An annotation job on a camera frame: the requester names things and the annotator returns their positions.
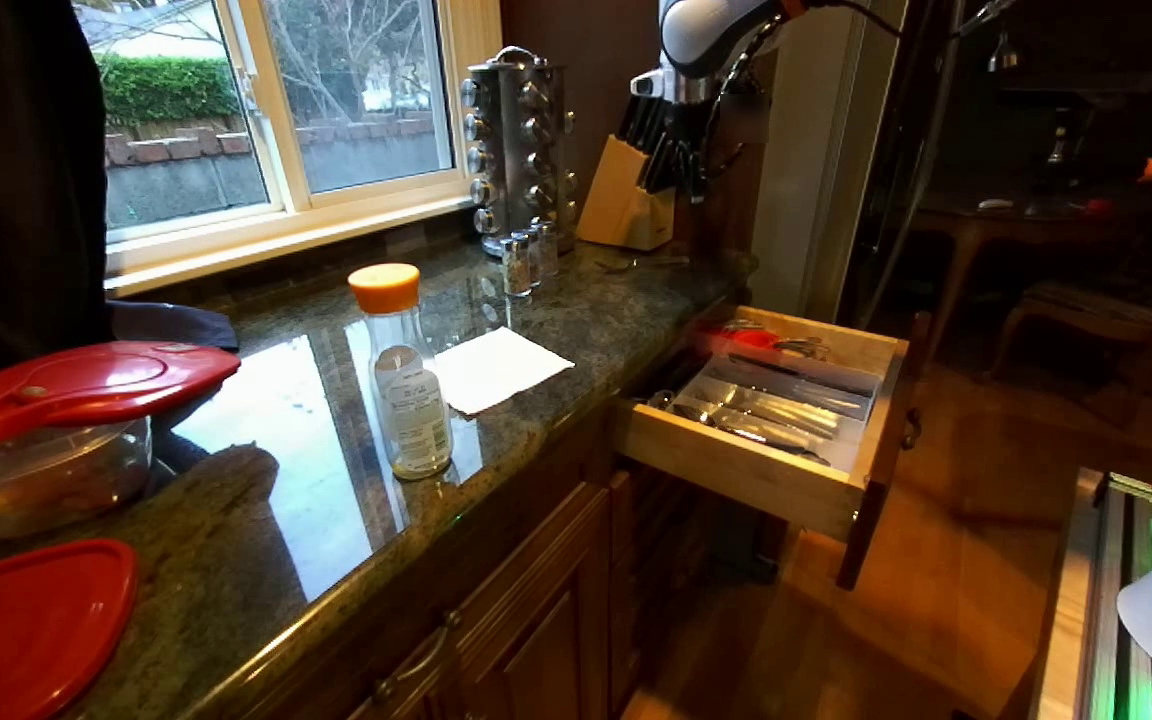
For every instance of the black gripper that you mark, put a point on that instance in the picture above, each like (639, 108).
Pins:
(720, 143)

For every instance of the red utensil in drawer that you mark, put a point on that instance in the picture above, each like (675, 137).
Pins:
(750, 342)

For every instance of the grey utensil organizer tray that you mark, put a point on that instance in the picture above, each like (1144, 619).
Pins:
(810, 385)

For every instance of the wooden knife block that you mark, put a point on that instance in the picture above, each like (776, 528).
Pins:
(618, 206)

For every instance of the steel rotating spice rack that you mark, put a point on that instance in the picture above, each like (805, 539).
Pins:
(517, 146)

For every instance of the glass spice jar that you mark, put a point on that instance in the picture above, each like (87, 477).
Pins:
(531, 266)

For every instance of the silver table spoon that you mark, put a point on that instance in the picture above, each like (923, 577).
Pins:
(697, 398)

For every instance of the white paper napkin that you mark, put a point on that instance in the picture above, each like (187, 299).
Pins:
(496, 370)

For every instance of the wooden kitchen drawer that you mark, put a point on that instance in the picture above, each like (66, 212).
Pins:
(739, 464)

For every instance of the wooden dining chair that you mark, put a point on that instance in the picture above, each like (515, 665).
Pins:
(1081, 315)

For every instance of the glass bottle orange cap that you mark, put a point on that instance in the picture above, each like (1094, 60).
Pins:
(411, 403)

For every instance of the wooden framed window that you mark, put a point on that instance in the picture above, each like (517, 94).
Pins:
(276, 121)

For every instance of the dark wood base cabinet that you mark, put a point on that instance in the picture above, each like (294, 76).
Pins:
(522, 627)

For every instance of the aluminium robot cart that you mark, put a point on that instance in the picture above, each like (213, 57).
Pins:
(1081, 612)

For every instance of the glass bowl with red lid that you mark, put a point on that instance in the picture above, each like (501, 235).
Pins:
(68, 403)

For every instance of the flat red plastic lid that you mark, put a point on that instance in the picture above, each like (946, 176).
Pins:
(19, 627)

